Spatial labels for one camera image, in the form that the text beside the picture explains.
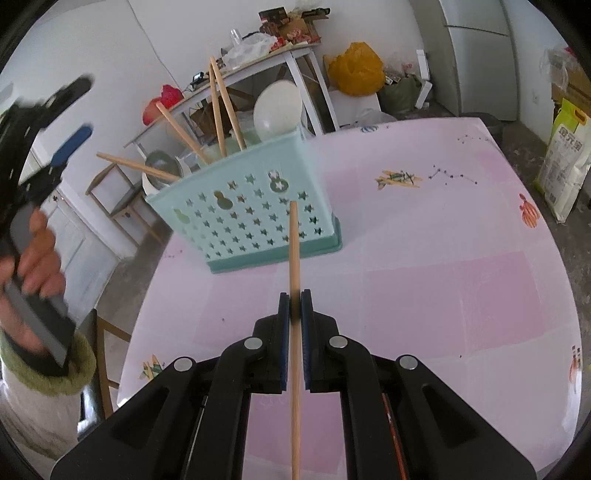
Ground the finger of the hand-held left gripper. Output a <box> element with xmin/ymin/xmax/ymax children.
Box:
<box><xmin>46</xmin><ymin>76</ymin><xmax>95</xmax><ymax>112</ymax></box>
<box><xmin>21</xmin><ymin>126</ymin><xmax>93</xmax><ymax>204</ymax></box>

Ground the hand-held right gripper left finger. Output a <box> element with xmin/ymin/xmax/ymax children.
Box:
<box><xmin>50</xmin><ymin>292</ymin><xmax>291</xmax><ymax>480</ymax></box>

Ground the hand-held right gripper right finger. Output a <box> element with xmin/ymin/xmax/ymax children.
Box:
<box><xmin>300</xmin><ymin>290</ymin><xmax>539</xmax><ymax>480</ymax></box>

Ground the wooden chopstick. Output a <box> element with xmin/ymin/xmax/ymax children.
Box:
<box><xmin>288</xmin><ymin>201</ymin><xmax>304</xmax><ymax>480</ymax></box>
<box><xmin>96</xmin><ymin>154</ymin><xmax>181</xmax><ymax>182</ymax></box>
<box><xmin>156</xmin><ymin>102</ymin><xmax>214</xmax><ymax>165</ymax></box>
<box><xmin>209</xmin><ymin>56</ymin><xmax>228</xmax><ymax>158</ymax></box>

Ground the metal spoon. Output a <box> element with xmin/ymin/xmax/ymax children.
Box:
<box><xmin>145</xmin><ymin>150</ymin><xmax>180</xmax><ymax>173</ymax></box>

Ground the bundle of wooden chopsticks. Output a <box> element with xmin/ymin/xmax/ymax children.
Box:
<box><xmin>213</xmin><ymin>62</ymin><xmax>247</xmax><ymax>152</ymax></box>

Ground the mint green utensil holder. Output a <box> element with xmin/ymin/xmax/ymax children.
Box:
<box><xmin>147</xmin><ymin>127</ymin><xmax>343</xmax><ymax>275</ymax></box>

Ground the large translucent white spoon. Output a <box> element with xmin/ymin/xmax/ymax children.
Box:
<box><xmin>254</xmin><ymin>80</ymin><xmax>304</xmax><ymax>141</ymax></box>

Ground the person's left forearm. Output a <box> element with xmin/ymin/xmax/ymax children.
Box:
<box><xmin>0</xmin><ymin>330</ymin><xmax>98</xmax><ymax>460</ymax></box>

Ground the person's left hand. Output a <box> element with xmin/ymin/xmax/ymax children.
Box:
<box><xmin>0</xmin><ymin>211</ymin><xmax>65</xmax><ymax>354</ymax></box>

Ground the wooden chair dark seat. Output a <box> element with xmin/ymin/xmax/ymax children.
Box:
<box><xmin>87</xmin><ymin>164</ymin><xmax>163</xmax><ymax>246</ymax></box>
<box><xmin>76</xmin><ymin>308</ymin><xmax>133</xmax><ymax>437</ymax></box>

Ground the red plastic bag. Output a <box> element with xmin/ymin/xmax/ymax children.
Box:
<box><xmin>142</xmin><ymin>84</ymin><xmax>184</xmax><ymax>126</ymax></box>

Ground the white door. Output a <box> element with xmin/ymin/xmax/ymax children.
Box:
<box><xmin>25</xmin><ymin>138</ymin><xmax>118</xmax><ymax>305</ymax></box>

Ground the brown paper bag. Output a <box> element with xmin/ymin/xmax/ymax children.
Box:
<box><xmin>189</xmin><ymin>102</ymin><xmax>222</xmax><ymax>137</ymax></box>

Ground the clear plastic bag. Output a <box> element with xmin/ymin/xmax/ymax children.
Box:
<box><xmin>223</xmin><ymin>32</ymin><xmax>279</xmax><ymax>71</ymax></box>

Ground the white table wooden top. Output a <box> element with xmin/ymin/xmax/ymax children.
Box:
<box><xmin>124</xmin><ymin>41</ymin><xmax>339</xmax><ymax>153</ymax></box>

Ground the pile of snack packets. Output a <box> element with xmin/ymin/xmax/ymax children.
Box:
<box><xmin>257</xmin><ymin>7</ymin><xmax>332</xmax><ymax>47</ymax></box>

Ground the grey-green bag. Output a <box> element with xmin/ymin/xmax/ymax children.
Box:
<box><xmin>378</xmin><ymin>73</ymin><xmax>424</xmax><ymax>114</ymax></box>

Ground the yellow plastic bag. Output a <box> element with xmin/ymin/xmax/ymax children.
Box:
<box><xmin>327</xmin><ymin>42</ymin><xmax>387</xmax><ymax>97</ymax></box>

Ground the white carton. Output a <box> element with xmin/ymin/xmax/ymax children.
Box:
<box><xmin>414</xmin><ymin>49</ymin><xmax>433</xmax><ymax>110</ymax></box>

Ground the white rice bag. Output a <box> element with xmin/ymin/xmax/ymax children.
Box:
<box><xmin>534</xmin><ymin>98</ymin><xmax>591</xmax><ymax>223</ymax></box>

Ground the grey refrigerator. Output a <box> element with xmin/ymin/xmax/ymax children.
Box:
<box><xmin>438</xmin><ymin>0</ymin><xmax>523</xmax><ymax>121</ymax></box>

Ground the cardboard box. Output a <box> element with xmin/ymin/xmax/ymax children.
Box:
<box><xmin>549</xmin><ymin>46</ymin><xmax>591</xmax><ymax>118</ymax></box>

